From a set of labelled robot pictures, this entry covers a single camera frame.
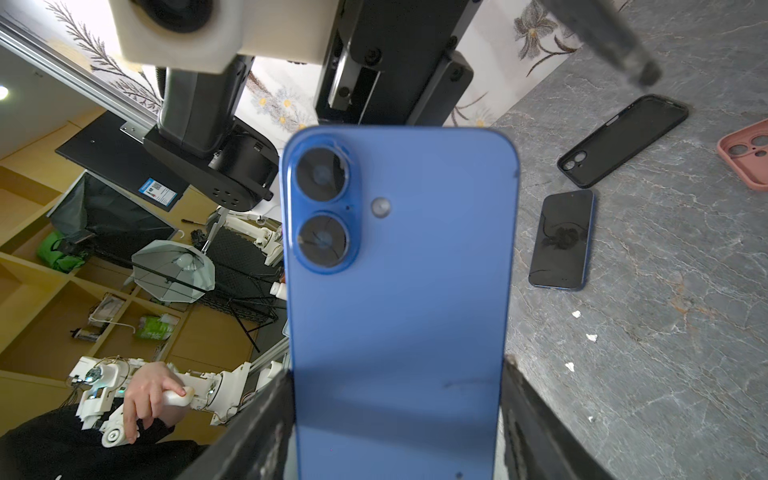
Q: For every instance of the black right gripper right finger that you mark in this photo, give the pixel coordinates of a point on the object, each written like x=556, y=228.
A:
x=537, y=444

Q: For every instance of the operator's hand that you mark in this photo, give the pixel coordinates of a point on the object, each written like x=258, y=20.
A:
x=143, y=399

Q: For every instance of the grey umbrella light reflector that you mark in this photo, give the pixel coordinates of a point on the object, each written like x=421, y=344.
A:
x=173, y=272

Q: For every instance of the white teleoperation controller device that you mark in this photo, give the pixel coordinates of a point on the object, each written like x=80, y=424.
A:
x=223, y=394

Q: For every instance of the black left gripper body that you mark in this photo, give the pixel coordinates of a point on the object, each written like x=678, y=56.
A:
x=394, y=63

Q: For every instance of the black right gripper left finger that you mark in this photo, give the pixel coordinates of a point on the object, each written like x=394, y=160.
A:
x=256, y=443

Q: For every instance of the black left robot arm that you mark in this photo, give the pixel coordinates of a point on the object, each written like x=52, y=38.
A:
x=198, y=136

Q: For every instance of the pink phone case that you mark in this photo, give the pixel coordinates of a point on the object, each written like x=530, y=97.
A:
x=745, y=151

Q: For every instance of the operator's black sleeve forearm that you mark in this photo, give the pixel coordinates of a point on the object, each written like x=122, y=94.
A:
x=55, y=446

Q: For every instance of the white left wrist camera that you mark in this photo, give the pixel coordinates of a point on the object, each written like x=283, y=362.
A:
x=205, y=36

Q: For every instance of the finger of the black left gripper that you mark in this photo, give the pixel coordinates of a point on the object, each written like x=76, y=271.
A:
x=599, y=26

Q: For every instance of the black phone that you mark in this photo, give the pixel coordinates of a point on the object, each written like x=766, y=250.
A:
x=398, y=250
x=561, y=250

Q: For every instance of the black phone case far left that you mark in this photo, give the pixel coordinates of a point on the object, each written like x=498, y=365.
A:
x=626, y=134

